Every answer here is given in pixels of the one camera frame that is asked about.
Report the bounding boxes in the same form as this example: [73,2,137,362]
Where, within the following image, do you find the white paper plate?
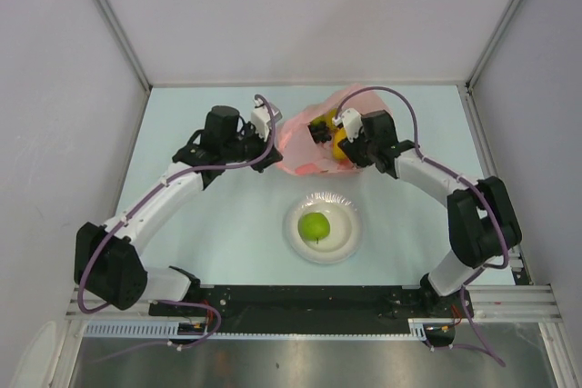
[283,191,363,264]

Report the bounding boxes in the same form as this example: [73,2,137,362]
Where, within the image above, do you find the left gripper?
[222,121,282,174]

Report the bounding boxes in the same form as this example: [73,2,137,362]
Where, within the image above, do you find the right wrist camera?
[333,108,363,143]

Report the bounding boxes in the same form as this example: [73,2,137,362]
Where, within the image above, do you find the green fake pear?
[310,108,336,129]

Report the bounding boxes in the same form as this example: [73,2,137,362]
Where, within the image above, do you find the yellow fake mango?
[332,128,349,163]

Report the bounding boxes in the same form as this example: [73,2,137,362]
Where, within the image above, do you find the dark fake grapes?
[308,122,334,144]

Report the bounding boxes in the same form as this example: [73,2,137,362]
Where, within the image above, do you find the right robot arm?
[333,108,523,316]

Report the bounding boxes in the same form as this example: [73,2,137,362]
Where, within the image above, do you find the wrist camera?
[333,108,363,143]
[250,95,282,142]

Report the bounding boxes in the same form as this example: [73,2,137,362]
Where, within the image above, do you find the pink plastic bag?
[275,82,392,178]

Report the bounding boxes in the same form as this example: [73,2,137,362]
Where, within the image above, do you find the green fake apple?
[297,212,331,243]

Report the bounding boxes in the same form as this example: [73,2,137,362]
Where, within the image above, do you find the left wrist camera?
[250,95,282,142]

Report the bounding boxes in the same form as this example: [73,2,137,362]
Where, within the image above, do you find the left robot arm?
[74,95,282,315]

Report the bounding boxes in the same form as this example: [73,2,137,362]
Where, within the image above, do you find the white cable duct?
[84,319,455,341]

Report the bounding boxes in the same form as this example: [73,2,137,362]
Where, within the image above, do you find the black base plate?
[148,284,475,335]

